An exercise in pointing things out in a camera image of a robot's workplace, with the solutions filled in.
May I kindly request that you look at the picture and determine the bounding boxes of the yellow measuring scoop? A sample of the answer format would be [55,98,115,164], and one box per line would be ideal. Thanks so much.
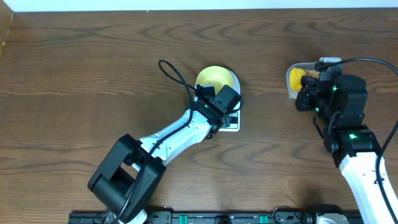
[289,67,305,91]

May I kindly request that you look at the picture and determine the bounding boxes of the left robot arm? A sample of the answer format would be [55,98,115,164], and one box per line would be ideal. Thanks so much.
[88,85,241,223]

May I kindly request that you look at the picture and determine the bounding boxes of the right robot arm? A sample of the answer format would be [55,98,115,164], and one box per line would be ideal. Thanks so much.
[295,75,397,223]

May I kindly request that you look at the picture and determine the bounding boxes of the pale yellow plastic bowl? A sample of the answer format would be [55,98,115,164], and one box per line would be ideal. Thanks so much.
[196,66,234,95]

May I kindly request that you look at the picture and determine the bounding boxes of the white digital kitchen scale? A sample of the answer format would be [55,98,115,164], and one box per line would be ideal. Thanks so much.
[194,67,241,133]

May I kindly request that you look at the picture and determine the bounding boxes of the clear plastic container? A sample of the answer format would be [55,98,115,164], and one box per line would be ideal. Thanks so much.
[286,63,320,99]

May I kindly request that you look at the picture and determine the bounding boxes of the pile of soybeans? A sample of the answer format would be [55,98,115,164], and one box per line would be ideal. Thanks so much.
[304,70,320,78]

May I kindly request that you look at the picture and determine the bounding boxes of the cardboard panel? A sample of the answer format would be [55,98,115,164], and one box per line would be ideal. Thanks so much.
[0,0,14,54]

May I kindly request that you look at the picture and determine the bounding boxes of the left black cable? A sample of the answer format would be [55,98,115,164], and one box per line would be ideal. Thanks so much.
[105,59,200,224]

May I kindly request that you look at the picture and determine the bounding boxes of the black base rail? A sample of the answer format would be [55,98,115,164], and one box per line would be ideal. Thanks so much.
[68,203,364,224]

